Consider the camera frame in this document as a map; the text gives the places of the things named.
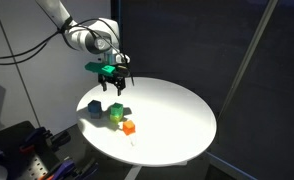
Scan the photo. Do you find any black perforated board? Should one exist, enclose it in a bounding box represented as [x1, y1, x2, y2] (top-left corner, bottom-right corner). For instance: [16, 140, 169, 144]
[0, 122, 59, 180]

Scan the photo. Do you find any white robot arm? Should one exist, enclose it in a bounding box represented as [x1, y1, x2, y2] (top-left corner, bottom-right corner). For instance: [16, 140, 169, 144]
[35, 0, 131, 95]

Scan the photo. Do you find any blue block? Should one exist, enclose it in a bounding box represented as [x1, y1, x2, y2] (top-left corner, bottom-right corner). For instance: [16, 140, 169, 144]
[88, 100, 102, 113]

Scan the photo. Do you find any green block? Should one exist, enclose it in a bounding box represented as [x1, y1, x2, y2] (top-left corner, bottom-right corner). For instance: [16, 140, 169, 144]
[110, 103, 123, 116]

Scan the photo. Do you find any orange block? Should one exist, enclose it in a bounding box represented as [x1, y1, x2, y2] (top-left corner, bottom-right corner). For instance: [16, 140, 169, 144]
[123, 120, 135, 135]

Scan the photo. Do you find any yellow-green block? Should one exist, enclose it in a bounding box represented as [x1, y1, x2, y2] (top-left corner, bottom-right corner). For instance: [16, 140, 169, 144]
[109, 114, 123, 123]

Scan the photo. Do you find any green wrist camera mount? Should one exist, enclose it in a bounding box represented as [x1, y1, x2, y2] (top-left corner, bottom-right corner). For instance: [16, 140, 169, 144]
[85, 62, 115, 76]

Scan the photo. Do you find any blue orange clamp lower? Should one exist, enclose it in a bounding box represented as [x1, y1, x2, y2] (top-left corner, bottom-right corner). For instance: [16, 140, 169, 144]
[37, 158, 98, 180]

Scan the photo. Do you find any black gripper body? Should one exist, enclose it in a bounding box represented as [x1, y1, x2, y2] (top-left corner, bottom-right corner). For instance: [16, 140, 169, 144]
[98, 65, 130, 84]

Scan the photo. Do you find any round white table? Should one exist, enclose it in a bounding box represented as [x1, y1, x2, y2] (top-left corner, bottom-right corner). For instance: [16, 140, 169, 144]
[76, 77, 217, 180]

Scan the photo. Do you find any blue orange clamp upper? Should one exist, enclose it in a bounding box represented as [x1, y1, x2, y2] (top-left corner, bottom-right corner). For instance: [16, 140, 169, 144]
[19, 127, 71, 153]

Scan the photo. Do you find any blue orange clamp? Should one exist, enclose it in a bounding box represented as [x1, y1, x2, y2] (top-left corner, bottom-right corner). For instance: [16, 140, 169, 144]
[19, 127, 71, 153]
[37, 158, 98, 180]

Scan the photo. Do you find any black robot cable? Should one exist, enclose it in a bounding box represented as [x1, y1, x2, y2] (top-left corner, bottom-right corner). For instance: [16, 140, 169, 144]
[0, 18, 135, 87]

